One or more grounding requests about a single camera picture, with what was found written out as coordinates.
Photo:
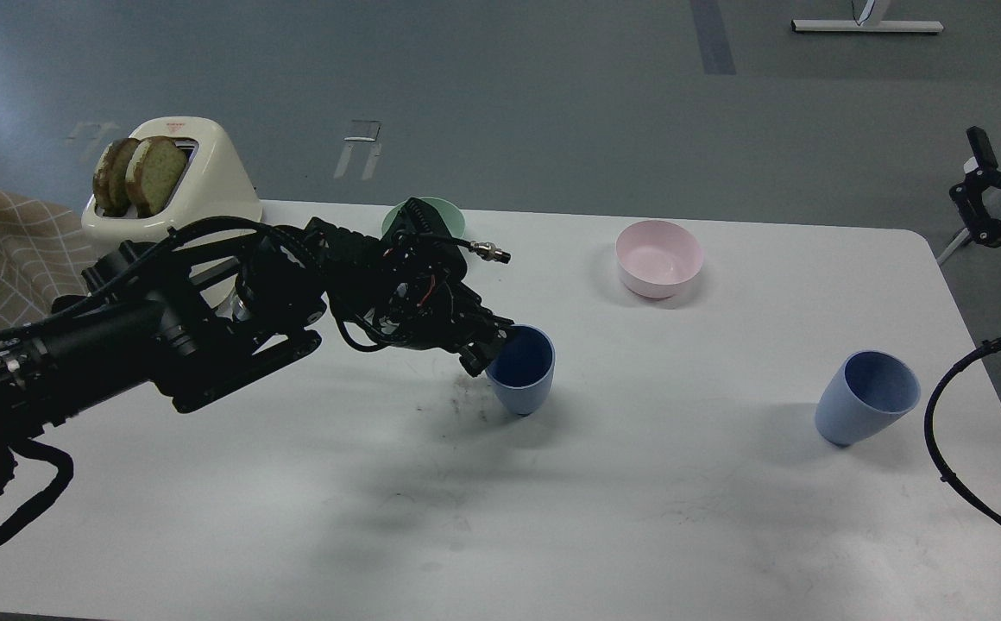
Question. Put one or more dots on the left toast slice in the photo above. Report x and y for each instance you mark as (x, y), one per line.
(108, 184)

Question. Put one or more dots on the right toast slice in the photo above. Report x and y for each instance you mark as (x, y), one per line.
(154, 171)

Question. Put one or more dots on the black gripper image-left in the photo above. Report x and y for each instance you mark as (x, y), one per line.
(406, 290)

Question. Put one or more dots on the black gripper image-right finger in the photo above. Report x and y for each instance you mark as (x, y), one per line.
(983, 228)

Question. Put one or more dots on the cream white toaster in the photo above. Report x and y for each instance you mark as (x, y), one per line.
(214, 184)

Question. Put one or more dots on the blue cup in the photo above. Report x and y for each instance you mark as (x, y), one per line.
(522, 374)
(868, 393)

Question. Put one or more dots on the green bowl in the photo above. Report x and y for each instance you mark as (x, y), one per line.
(451, 216)

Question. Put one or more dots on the white desk leg base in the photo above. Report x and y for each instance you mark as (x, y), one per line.
(871, 20)

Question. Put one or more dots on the pink bowl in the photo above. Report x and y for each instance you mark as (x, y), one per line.
(657, 259)

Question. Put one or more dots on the beige checkered cloth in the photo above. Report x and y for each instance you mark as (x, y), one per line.
(43, 251)

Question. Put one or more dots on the black cable image-left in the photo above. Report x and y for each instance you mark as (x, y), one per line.
(33, 508)

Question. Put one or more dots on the toast slice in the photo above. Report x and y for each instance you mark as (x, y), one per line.
(108, 184)
(154, 171)

